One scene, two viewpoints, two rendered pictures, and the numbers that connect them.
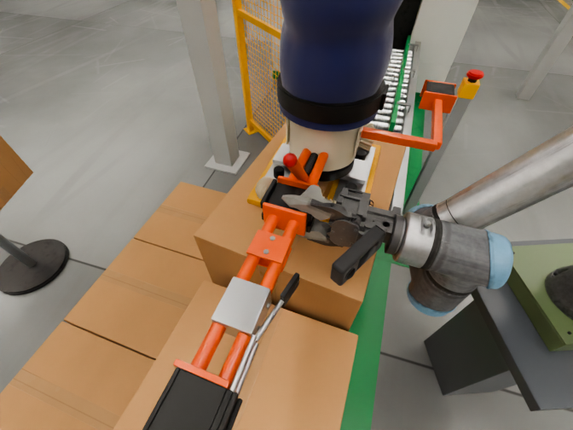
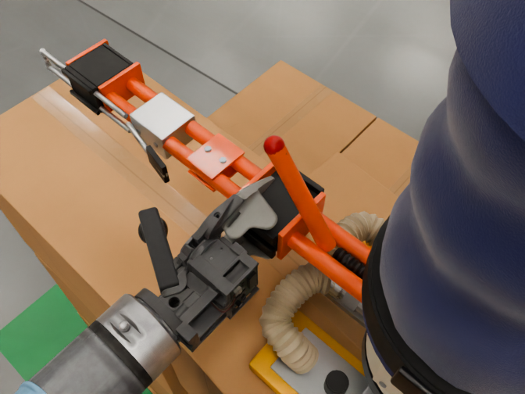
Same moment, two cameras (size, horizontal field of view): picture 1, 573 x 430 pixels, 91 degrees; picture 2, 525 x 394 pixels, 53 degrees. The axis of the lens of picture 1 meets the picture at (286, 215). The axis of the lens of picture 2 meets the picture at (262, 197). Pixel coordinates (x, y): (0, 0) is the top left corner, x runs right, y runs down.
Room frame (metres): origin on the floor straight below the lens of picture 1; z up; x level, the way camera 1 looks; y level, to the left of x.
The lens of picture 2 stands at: (0.49, -0.35, 1.76)
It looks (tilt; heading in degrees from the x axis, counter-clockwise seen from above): 56 degrees down; 112
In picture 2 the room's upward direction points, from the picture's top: straight up
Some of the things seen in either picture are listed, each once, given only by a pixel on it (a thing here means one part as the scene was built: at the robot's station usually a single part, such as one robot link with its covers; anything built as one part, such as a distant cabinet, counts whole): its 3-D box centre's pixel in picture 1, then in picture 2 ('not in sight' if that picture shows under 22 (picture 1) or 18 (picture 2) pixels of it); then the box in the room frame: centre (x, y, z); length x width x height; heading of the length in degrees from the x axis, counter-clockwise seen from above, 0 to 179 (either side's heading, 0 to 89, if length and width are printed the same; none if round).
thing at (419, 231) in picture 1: (411, 237); (141, 332); (0.29, -0.22, 1.20); 0.09 x 0.05 x 0.10; 161
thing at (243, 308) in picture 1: (243, 309); (164, 125); (0.16, 0.06, 1.20); 0.07 x 0.07 x 0.04; 70
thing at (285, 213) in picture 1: (291, 205); (277, 208); (0.37, -0.01, 1.20); 0.10 x 0.08 x 0.06; 70
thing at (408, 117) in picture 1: (407, 110); not in sight; (1.95, -0.89, 0.50); 2.31 x 0.05 x 0.19; 161
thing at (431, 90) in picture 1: (436, 95); not in sight; (0.80, -0.44, 1.20); 0.09 x 0.08 x 0.05; 70
